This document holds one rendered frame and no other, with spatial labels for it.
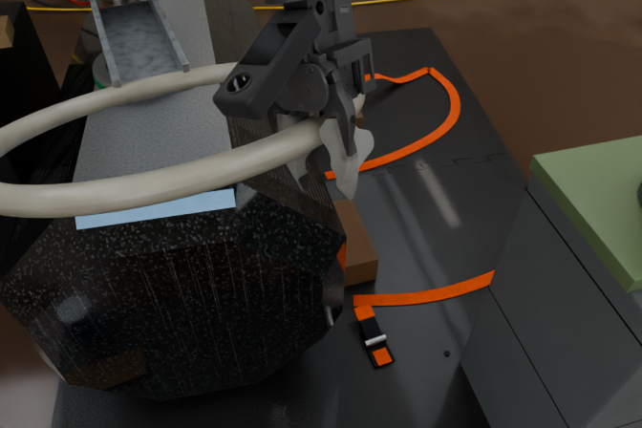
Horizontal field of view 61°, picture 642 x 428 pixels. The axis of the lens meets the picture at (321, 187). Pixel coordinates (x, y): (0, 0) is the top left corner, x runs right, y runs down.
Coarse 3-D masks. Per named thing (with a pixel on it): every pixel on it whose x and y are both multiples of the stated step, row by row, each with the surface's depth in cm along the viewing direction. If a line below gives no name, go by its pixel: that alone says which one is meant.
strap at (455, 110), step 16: (400, 80) 275; (448, 80) 276; (448, 128) 250; (416, 144) 242; (368, 160) 234; (384, 160) 234; (448, 288) 188; (464, 288) 188; (480, 288) 188; (384, 304) 184; (400, 304) 184
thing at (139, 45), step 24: (96, 24) 97; (120, 24) 106; (144, 24) 106; (168, 24) 96; (120, 48) 99; (144, 48) 99; (168, 48) 99; (120, 72) 93; (144, 72) 93; (168, 72) 93
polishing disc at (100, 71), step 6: (102, 54) 134; (96, 60) 132; (102, 60) 132; (96, 66) 130; (102, 66) 130; (96, 72) 129; (102, 72) 129; (108, 72) 129; (96, 78) 127; (102, 78) 127; (108, 78) 127; (102, 84) 127; (108, 84) 125
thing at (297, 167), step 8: (304, 112) 57; (280, 120) 55; (288, 120) 55; (296, 120) 55; (280, 128) 56; (296, 160) 56; (304, 160) 58; (296, 168) 57; (304, 168) 58; (296, 176) 57; (304, 176) 58; (304, 184) 58
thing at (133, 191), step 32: (224, 64) 88; (96, 96) 83; (128, 96) 86; (0, 128) 71; (32, 128) 74; (288, 128) 52; (192, 160) 48; (224, 160) 48; (256, 160) 49; (288, 160) 51; (0, 192) 49; (32, 192) 47; (64, 192) 46; (96, 192) 46; (128, 192) 46; (160, 192) 46; (192, 192) 47
